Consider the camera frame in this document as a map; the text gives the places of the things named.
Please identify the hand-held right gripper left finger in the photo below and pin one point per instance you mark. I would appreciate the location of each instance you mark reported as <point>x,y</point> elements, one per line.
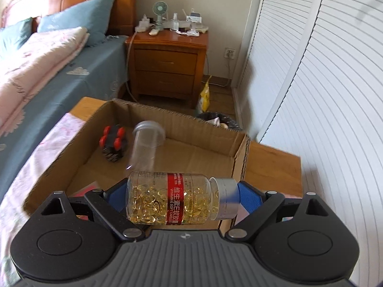
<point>119,195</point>

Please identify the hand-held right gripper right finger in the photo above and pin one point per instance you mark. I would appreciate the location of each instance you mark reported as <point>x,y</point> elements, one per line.
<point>250,198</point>

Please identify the pink card packet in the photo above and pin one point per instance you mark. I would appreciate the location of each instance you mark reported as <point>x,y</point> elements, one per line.
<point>89,189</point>

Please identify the black toy car red wheels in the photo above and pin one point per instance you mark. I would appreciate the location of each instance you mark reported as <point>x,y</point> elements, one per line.
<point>113,142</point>

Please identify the clear plastic jar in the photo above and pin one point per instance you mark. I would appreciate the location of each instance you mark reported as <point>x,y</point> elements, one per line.
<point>146,143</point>

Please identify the capsule bottle with silver cap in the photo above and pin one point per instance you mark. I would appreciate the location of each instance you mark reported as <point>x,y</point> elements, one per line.
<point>179,198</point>

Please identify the brown cardboard box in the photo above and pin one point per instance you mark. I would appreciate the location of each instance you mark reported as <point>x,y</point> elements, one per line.
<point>194,155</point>

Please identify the black trash bin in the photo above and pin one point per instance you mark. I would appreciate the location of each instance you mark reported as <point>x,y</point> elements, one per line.
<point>218,119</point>

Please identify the pink floral table cloth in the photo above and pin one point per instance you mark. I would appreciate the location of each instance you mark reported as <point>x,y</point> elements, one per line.
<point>36,161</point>

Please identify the yellow plastic bag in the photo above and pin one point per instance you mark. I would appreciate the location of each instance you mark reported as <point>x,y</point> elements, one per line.
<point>205,95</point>

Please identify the blue bed sheet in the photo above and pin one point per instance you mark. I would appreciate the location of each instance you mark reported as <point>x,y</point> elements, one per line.
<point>83,77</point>

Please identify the white louvered closet door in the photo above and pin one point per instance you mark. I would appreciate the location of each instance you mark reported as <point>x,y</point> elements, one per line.
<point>281,50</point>
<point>338,95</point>

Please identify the wooden nightstand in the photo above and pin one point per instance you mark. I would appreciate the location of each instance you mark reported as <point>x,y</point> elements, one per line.
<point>167,62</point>

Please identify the pink floral blanket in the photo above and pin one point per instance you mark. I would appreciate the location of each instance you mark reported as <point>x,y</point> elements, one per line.
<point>30,71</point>

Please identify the white remote control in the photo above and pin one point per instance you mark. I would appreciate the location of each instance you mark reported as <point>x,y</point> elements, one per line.
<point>154,31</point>

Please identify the white power strip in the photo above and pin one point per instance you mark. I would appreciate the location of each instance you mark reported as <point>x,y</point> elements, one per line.
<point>143,25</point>

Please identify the clear spray bottle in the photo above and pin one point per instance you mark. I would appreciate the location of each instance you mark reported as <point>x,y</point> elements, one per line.
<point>175,21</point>

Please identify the large blue pillow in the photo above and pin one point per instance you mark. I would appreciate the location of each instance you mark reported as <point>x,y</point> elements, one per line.
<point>80,15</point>

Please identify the small green desk fan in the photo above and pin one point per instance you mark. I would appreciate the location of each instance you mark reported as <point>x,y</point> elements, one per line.
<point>157,10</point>

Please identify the small white device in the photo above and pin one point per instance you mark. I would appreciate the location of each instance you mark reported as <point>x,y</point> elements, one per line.
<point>194,17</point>

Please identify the small blue pillow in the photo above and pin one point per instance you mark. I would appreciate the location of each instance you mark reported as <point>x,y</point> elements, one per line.
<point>12,36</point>

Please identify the white wall outlet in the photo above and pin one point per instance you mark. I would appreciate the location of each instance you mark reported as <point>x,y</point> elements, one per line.
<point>229,52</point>

